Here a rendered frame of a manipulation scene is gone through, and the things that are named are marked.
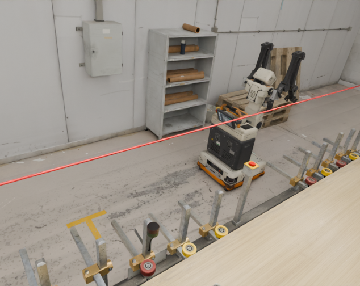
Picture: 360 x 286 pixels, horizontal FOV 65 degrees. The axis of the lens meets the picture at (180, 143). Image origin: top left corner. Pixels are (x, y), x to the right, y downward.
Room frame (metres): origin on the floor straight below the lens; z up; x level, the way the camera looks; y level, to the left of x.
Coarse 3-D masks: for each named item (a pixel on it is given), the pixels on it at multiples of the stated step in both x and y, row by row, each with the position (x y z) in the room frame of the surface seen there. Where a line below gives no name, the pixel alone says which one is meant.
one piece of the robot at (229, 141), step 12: (216, 108) 3.11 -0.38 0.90; (216, 120) 3.08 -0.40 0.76; (216, 132) 3.05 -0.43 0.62; (228, 132) 2.91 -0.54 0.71; (240, 132) 2.78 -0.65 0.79; (252, 132) 2.83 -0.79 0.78; (216, 144) 3.02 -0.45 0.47; (228, 144) 2.89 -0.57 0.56; (240, 144) 2.75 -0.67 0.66; (252, 144) 2.86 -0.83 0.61; (216, 156) 3.00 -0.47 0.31; (228, 156) 2.86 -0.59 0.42; (240, 156) 2.76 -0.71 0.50
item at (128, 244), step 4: (112, 224) 1.22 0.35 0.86; (116, 224) 1.22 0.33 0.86; (116, 228) 1.19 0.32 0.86; (120, 228) 1.19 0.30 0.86; (116, 232) 1.18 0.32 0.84; (120, 232) 1.16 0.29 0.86; (120, 236) 1.14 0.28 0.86; (124, 236) 1.14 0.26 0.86; (124, 240) 1.11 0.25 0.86; (128, 240) 1.11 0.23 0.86; (124, 244) 1.10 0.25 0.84; (128, 244) 1.09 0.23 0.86; (128, 248) 1.06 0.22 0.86; (132, 248) 1.06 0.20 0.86; (132, 252) 1.04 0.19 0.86; (136, 252) 1.04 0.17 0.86; (132, 256) 1.03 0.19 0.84; (140, 264) 0.96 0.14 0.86; (148, 276) 0.91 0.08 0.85
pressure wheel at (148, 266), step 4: (144, 260) 0.96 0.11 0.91; (148, 260) 0.96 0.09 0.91; (152, 260) 0.96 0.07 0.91; (144, 264) 0.93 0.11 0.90; (148, 264) 0.93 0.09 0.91; (152, 264) 0.94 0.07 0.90; (140, 268) 0.91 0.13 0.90; (144, 268) 0.91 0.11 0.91; (148, 268) 0.91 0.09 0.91; (152, 268) 0.92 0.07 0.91; (144, 272) 0.89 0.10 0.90; (148, 272) 0.89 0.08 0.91; (152, 272) 0.90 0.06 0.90
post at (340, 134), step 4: (340, 132) 2.30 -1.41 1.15; (340, 136) 2.28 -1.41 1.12; (336, 140) 2.30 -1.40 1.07; (340, 140) 2.28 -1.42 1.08; (336, 144) 2.29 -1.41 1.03; (332, 148) 2.30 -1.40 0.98; (336, 148) 2.28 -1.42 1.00; (332, 152) 2.29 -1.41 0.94; (332, 156) 2.28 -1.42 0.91; (332, 160) 2.29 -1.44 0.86; (328, 168) 2.29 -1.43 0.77
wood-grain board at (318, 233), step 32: (320, 192) 1.72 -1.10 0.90; (352, 192) 1.76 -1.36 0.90; (256, 224) 1.31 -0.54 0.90; (288, 224) 1.35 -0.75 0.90; (320, 224) 1.38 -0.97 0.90; (352, 224) 1.41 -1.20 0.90; (192, 256) 1.02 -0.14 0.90; (224, 256) 1.04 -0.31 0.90; (256, 256) 1.07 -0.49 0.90; (288, 256) 1.09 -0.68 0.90; (320, 256) 1.12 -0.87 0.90; (352, 256) 1.14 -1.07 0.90
